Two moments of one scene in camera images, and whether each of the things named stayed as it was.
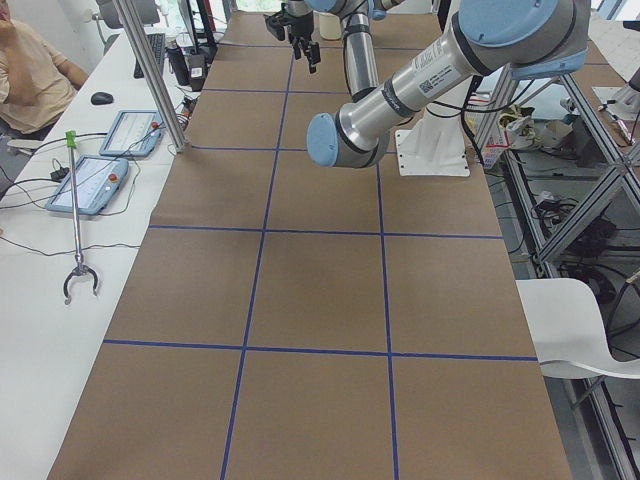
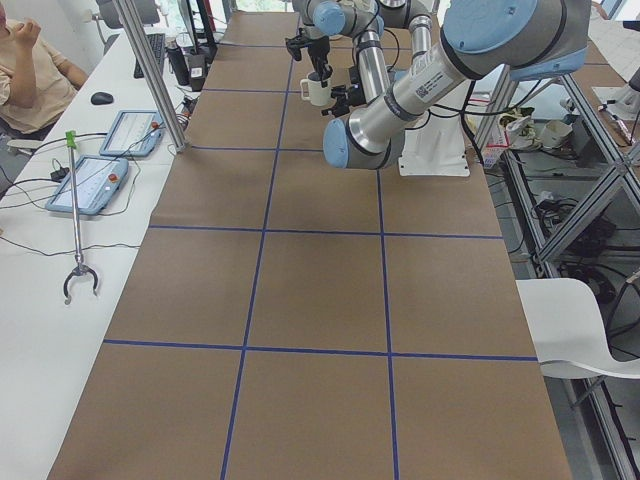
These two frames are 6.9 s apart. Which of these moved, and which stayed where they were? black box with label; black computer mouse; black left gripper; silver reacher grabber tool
Moved: black left gripper
Stayed: silver reacher grabber tool; black computer mouse; black box with label
